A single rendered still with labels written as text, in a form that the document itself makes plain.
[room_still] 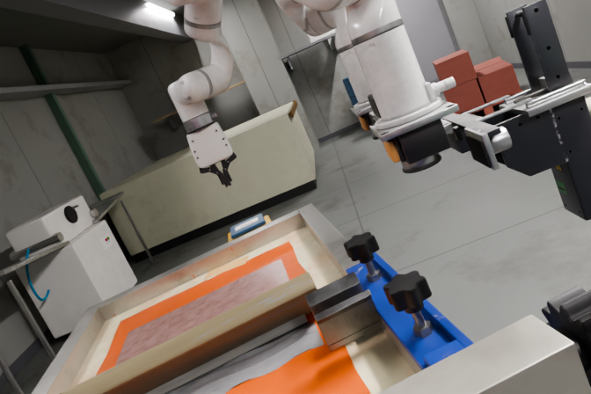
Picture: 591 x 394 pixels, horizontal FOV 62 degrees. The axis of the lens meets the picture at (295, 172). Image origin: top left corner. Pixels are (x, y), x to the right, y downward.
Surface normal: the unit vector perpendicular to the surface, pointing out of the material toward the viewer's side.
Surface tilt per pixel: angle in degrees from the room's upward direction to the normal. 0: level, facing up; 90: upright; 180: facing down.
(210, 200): 90
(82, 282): 90
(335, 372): 0
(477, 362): 0
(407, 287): 0
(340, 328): 90
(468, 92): 90
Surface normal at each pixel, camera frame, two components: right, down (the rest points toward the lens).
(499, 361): -0.40, -0.90
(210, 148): 0.18, 0.15
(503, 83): -0.23, 0.29
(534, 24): -0.03, 0.21
